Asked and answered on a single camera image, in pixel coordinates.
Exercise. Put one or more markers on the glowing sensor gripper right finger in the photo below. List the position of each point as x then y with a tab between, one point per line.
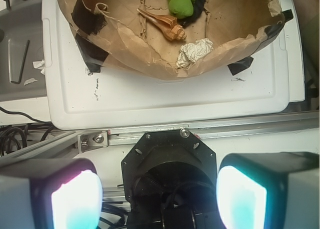
279	190

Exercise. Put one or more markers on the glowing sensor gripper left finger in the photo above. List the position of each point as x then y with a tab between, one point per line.
49	194

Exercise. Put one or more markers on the orange spiral sea shell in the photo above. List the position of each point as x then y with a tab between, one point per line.
167	24

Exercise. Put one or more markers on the black allen key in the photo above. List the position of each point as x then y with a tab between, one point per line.
17	58

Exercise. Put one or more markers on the grey plastic bin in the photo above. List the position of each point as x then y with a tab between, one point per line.
21	22

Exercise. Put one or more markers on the crumpled white paper ball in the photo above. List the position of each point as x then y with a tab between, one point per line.
190	53

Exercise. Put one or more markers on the brown paper bag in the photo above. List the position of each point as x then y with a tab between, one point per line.
113	33

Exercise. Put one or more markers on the green plush toy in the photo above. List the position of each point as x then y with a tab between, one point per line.
181	9

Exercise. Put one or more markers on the aluminium extrusion rail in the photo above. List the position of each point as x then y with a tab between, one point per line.
64	144

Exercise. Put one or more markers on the metal corner bracket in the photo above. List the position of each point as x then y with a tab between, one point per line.
92	140

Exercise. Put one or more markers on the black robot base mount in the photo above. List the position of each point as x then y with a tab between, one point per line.
171	186

